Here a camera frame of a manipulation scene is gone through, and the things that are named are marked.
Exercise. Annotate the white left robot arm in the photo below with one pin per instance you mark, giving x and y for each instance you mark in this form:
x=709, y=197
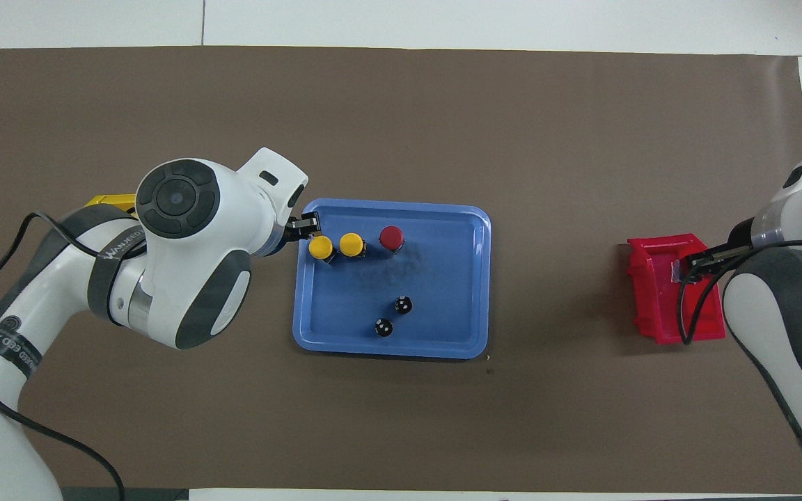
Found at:
x=164, y=292

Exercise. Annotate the red plastic bin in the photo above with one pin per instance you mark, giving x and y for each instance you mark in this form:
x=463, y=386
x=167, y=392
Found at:
x=645, y=292

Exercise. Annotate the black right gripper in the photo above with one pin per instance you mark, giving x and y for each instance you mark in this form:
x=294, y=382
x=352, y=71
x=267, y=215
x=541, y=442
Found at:
x=741, y=235

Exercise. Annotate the brown paper table mat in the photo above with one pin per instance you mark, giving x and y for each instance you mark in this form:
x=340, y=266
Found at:
x=401, y=125

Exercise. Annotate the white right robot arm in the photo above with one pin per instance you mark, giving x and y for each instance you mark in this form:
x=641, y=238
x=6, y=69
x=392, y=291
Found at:
x=777, y=327

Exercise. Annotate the yellow plastic bin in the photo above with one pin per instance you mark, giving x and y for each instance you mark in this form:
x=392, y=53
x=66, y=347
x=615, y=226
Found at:
x=112, y=201

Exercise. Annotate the blue plastic tray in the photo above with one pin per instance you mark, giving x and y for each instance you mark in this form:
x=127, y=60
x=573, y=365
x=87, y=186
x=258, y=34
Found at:
x=443, y=292

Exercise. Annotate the small black knob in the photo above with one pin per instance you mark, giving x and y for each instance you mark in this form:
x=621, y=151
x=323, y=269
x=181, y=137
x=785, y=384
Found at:
x=383, y=328
x=404, y=305

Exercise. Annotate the yellow push button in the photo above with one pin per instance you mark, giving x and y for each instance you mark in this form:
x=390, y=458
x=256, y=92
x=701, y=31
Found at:
x=320, y=247
x=351, y=244

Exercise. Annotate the red push button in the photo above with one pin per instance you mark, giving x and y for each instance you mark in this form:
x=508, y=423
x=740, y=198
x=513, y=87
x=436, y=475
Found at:
x=392, y=237

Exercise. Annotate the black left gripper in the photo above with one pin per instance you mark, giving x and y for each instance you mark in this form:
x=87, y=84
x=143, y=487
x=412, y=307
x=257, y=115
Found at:
x=291, y=232

